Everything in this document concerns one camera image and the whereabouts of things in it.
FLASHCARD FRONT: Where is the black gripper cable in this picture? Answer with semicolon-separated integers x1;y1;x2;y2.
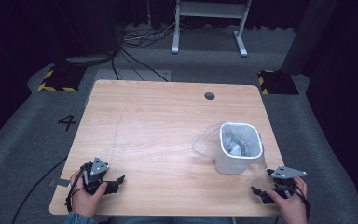
288;184;312;220
64;167;86;214

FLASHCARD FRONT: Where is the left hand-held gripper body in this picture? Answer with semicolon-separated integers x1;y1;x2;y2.
79;156;110;196

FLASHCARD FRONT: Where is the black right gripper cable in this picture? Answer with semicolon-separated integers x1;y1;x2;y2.
288;184;312;220

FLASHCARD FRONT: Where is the black yellow striped stand base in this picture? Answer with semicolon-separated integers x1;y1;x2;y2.
257;69;300;96
36;64;88;93

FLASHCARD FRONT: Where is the person's left hand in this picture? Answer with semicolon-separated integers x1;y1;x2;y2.
69;170;109;218

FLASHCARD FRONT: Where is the grey tape tab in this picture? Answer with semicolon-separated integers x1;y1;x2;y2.
49;177;72;189

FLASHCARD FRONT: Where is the bundle of black floor cables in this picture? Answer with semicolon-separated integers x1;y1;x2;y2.
64;18;181;83

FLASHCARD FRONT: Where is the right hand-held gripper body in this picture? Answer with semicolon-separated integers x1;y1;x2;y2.
266;165;308;200

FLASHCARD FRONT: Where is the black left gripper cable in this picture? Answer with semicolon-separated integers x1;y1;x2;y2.
64;167;86;214

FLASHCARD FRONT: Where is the blue denim sleeve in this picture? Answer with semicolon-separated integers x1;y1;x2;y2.
62;211;98;224

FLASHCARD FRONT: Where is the crumpled paper waste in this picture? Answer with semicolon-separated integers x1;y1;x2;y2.
223;131;252;157

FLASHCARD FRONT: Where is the person's right hand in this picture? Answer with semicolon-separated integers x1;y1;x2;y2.
265;176;309;224

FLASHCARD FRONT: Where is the white plastic trash bin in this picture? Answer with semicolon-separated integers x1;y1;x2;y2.
213;121;265;175

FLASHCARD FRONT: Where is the white metal stand frame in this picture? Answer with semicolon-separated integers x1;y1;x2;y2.
171;0;254;59

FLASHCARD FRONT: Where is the clear plastic bin bag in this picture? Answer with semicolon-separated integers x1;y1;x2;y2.
191;121;268;171

